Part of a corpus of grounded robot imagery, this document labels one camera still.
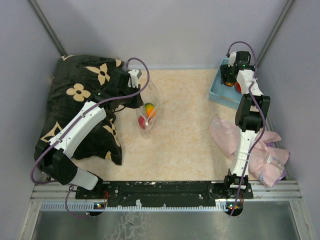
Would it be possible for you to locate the clear dotted zip bag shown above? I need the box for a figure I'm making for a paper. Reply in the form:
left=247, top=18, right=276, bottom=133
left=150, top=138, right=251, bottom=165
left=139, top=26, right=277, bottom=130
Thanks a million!
left=136, top=81, right=160, bottom=138

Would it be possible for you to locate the green orange toy mango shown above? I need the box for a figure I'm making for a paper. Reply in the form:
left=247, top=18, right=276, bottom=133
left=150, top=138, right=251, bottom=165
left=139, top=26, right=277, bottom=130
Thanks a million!
left=144, top=102, right=157, bottom=118

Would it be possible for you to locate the red toy apple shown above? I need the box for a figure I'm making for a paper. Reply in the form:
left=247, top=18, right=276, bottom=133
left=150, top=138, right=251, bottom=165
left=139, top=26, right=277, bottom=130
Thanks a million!
left=138, top=115, right=149, bottom=130

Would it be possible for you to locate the yellow toy lemon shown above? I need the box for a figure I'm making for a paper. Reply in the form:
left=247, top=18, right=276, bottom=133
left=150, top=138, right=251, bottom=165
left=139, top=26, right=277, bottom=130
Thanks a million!
left=224, top=81, right=236, bottom=87

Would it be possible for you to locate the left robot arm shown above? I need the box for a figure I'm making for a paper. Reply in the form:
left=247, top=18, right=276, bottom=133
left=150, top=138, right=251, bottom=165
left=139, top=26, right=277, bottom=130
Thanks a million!
left=35, top=69, right=144, bottom=199

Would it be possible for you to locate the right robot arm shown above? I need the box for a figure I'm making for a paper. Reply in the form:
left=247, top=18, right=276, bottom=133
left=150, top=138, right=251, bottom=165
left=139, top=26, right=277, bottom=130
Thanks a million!
left=219, top=51, right=271, bottom=198

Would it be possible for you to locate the red toy pepper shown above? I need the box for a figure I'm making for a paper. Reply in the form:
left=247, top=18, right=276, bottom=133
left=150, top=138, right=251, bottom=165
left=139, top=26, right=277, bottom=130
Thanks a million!
left=235, top=82, right=242, bottom=93

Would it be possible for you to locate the blue plastic basket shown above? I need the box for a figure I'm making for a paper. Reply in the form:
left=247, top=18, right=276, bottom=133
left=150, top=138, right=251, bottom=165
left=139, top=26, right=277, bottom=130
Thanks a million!
left=209, top=58, right=255, bottom=109

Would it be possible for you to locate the black floral pillow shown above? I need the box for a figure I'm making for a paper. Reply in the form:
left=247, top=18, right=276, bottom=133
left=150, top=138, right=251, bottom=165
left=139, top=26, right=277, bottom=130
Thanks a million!
left=39, top=55, right=124, bottom=166

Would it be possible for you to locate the pink cloth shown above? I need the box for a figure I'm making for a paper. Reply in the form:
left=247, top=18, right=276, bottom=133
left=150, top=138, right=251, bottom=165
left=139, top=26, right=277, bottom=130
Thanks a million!
left=209, top=116, right=289, bottom=187

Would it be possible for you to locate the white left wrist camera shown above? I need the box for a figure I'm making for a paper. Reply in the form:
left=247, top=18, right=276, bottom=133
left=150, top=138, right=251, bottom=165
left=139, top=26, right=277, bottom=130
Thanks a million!
left=128, top=69, right=142, bottom=89

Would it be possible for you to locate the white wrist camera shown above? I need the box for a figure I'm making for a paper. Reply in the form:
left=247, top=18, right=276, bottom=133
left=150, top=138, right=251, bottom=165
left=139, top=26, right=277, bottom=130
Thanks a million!
left=227, top=51, right=237, bottom=67
left=128, top=69, right=142, bottom=89

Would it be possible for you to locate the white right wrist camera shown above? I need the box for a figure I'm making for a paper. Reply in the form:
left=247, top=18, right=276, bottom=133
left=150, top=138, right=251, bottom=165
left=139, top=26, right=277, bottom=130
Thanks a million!
left=227, top=51, right=237, bottom=67

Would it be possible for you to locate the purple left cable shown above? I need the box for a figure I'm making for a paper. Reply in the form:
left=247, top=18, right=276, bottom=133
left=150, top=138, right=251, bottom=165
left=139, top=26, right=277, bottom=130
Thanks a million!
left=30, top=57, right=151, bottom=221

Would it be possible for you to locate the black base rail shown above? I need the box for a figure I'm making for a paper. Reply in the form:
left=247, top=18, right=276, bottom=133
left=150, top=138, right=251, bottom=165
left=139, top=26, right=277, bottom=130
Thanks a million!
left=75, top=180, right=253, bottom=208

